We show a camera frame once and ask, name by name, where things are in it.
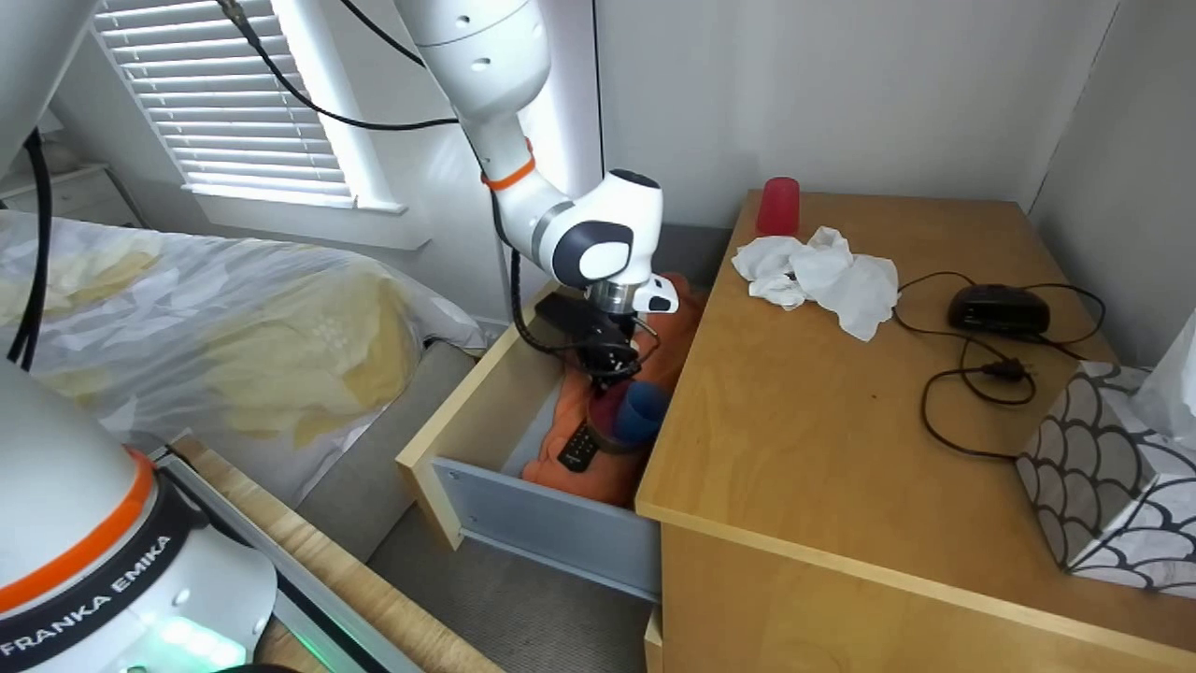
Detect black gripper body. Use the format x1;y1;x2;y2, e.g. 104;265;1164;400
564;296;650;376

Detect blue plastic cup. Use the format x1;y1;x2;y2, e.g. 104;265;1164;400
615;379;672;452

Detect wooden drawer with grey interior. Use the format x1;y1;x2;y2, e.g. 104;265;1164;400
394;291;704;607

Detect red plastic cup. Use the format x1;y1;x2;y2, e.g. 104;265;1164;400
752;175;805;240

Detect black remote control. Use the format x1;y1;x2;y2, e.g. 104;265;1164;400
559;423;606;480

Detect orange cloth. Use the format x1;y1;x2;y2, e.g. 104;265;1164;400
519;265;704;510

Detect wooden dresser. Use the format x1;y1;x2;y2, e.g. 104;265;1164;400
633;182;1196;673

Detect white crumpled cloth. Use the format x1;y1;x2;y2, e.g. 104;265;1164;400
729;224;904;348

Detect wooden plank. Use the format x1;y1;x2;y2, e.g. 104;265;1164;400
163;425;503;673

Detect black power adapter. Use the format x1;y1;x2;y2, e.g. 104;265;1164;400
946;280;1053;342

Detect plastic covered bed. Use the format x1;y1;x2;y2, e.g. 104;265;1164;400
0;201;499;564

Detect white window blinds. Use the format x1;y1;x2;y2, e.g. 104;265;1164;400
90;0;359;209

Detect scale pattern tissue box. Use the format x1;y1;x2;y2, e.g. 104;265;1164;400
1013;358;1196;602

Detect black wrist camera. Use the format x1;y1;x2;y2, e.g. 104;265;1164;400
536;291;606;353

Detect black corrugated cable conduit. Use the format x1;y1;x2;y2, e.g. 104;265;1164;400
488;182;564;366

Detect black adapter cord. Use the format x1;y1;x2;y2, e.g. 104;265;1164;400
894;265;1113;379

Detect thin black cable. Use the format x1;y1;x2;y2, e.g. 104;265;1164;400
219;0;463;135
3;129;55;376

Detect black cord with plug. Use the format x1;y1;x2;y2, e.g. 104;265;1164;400
917;332;1043;464

